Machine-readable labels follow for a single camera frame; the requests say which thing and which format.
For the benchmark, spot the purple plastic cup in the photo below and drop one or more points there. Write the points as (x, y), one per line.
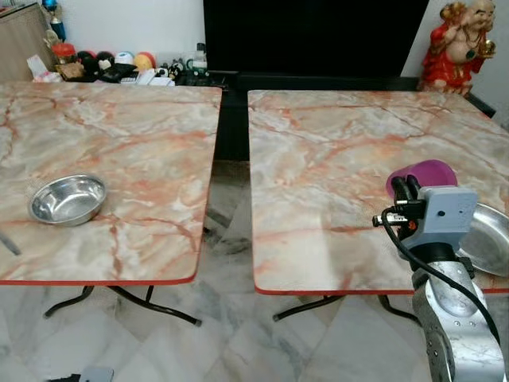
(431, 172)

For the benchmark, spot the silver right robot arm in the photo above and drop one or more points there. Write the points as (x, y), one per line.
(457, 318)

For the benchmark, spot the marble pattern folding table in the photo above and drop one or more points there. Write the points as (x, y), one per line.
(334, 159)
(119, 135)

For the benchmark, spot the shallow steel plate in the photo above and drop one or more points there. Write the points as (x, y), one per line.
(489, 239)

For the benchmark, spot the red laughing buddha statue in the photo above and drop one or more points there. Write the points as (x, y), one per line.
(461, 52)

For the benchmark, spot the black flat television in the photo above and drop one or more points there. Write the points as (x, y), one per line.
(314, 36)

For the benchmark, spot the clear plastic bottle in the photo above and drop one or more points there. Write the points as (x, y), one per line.
(200, 57)

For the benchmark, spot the white small box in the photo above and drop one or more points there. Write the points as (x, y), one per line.
(155, 78)

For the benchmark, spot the orange yellow ball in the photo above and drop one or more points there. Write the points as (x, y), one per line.
(144, 61)

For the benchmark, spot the white round toy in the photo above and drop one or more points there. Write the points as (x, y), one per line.
(125, 59)

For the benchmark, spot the small steel bowl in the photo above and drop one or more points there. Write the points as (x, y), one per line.
(67, 199)

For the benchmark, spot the black round toy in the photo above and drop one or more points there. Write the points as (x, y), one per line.
(86, 60)

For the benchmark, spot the red lidded jar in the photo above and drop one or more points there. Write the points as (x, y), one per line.
(63, 52)

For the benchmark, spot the pink white packet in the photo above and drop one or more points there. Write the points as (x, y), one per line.
(38, 67)

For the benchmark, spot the blue trophy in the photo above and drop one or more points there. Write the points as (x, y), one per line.
(54, 17)

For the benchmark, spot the grey metal utensil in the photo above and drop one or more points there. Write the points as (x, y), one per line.
(8, 243)

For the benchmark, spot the brown wooden cabinet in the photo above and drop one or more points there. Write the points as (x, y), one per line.
(20, 40)

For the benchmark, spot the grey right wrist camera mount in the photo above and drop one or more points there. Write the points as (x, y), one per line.
(447, 211)

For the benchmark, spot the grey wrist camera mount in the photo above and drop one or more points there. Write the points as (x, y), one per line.
(97, 375)
(447, 211)

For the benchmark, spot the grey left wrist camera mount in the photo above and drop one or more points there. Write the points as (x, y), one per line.
(97, 375)

